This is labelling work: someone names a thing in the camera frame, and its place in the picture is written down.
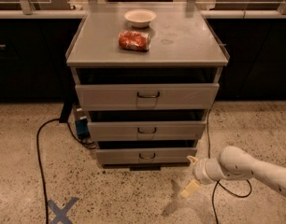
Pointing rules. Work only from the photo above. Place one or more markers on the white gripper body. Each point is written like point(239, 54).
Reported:
point(199, 171)

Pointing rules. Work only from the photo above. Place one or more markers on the grey bottom drawer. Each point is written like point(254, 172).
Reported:
point(144, 155)

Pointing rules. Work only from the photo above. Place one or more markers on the grey drawer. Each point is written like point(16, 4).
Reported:
point(146, 96)
point(144, 155)
point(146, 130)

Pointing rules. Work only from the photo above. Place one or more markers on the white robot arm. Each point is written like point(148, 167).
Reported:
point(234, 163)

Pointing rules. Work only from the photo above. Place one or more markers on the grey middle drawer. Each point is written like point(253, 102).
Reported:
point(146, 130)

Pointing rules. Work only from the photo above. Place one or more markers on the grey top drawer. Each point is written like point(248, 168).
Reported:
point(146, 96)

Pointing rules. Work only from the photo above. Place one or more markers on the grey drawer cabinet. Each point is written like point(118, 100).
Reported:
point(183, 50)

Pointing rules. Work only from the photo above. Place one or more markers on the blue power box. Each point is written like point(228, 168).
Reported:
point(81, 123)

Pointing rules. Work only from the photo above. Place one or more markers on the blue tape cross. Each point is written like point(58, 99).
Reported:
point(61, 213)

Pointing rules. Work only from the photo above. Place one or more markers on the red soda can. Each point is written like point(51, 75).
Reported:
point(134, 40)

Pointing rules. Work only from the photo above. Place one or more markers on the white bowl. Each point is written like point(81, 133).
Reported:
point(140, 18)

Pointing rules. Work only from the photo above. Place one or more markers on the dark counter cabinets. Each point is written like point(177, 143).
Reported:
point(33, 58)

